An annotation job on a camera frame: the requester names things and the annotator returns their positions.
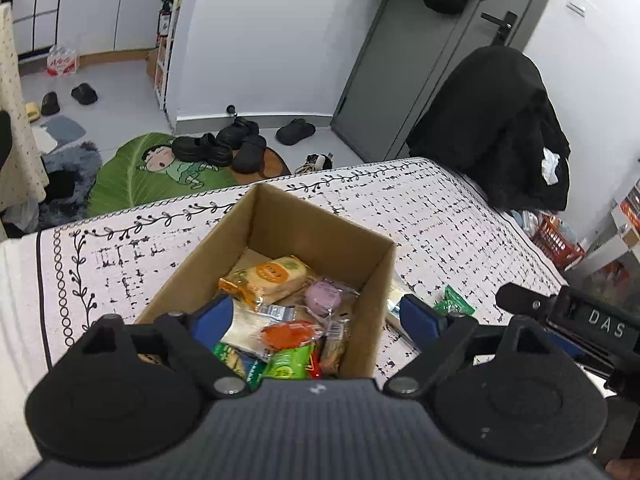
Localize white bed sheet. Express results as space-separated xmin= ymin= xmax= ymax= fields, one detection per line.
xmin=0 ymin=237 xmax=51 ymax=466

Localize green yellow cracker packet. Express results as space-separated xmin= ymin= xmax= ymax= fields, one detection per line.
xmin=211 ymin=341 xmax=266 ymax=392

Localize dotted cream cloth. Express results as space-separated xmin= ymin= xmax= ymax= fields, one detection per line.
xmin=0 ymin=2 xmax=48 ymax=211

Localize grey door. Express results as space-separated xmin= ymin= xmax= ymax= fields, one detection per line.
xmin=330 ymin=0 xmax=551 ymax=163

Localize white shoe rack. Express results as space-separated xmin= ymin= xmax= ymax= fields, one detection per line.
xmin=152 ymin=0 xmax=186 ymax=111

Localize water bottle pack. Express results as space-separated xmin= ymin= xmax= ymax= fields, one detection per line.
xmin=46 ymin=45 xmax=81 ymax=77

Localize printed white blanket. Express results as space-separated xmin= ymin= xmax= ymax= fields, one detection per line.
xmin=37 ymin=157 xmax=571 ymax=391

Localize blue grey floor mat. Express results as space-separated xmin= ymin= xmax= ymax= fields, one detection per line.
xmin=31 ymin=115 xmax=86 ymax=153

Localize dark green snack packet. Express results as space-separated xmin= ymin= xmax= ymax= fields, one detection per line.
xmin=432 ymin=285 xmax=476 ymax=317

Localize light green snack packet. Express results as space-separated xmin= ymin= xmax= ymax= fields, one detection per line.
xmin=260 ymin=344 xmax=317 ymax=380

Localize red plastic basket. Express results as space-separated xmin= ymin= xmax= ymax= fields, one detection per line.
xmin=530 ymin=214 xmax=586 ymax=268

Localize black clog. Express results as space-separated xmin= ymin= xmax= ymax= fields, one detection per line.
xmin=216 ymin=116 xmax=260 ymax=150
xmin=171 ymin=132 xmax=233 ymax=167
xmin=276 ymin=118 xmax=317 ymax=146
xmin=231 ymin=134 xmax=267 ymax=173

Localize green leaf cartoon rug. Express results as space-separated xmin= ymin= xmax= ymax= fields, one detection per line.
xmin=87 ymin=132 xmax=293 ymax=218

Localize black jacket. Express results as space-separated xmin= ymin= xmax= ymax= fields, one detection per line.
xmin=405 ymin=46 xmax=571 ymax=211

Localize orange round snack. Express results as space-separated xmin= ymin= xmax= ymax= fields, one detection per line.
xmin=259 ymin=321 xmax=326 ymax=356

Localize orange cracker packet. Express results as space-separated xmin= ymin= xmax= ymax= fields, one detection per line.
xmin=217 ymin=255 xmax=316 ymax=311

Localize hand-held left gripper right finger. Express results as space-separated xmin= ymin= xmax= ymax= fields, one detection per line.
xmin=382 ymin=293 xmax=571 ymax=401

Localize brown biscuit packet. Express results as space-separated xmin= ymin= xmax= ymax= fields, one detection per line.
xmin=319 ymin=322 xmax=353 ymax=376

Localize white crumpled tissue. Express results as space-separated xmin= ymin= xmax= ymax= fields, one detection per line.
xmin=540 ymin=147 xmax=561 ymax=183

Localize cardboard box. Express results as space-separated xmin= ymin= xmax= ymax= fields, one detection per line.
xmin=134 ymin=182 xmax=398 ymax=380

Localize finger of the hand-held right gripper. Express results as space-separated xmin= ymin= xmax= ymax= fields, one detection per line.
xmin=496 ymin=282 xmax=563 ymax=318

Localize black door handle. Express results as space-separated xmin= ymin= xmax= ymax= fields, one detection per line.
xmin=480 ymin=10 xmax=518 ymax=48

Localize white sneakers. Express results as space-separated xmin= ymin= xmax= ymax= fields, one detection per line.
xmin=295 ymin=152 xmax=335 ymax=175

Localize white cabinets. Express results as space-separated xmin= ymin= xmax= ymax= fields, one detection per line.
xmin=12 ymin=0 xmax=191 ymax=56

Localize white cream snack packet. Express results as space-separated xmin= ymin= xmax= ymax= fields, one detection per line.
xmin=225 ymin=302 xmax=296 ymax=358

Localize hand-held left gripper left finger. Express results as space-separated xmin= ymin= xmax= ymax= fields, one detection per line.
xmin=65 ymin=294 xmax=251 ymax=401

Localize purple round snack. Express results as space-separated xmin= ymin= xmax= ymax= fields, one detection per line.
xmin=304 ymin=277 xmax=358 ymax=318

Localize white shelf unit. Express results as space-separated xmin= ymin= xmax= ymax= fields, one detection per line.
xmin=570 ymin=180 xmax=640 ymax=301

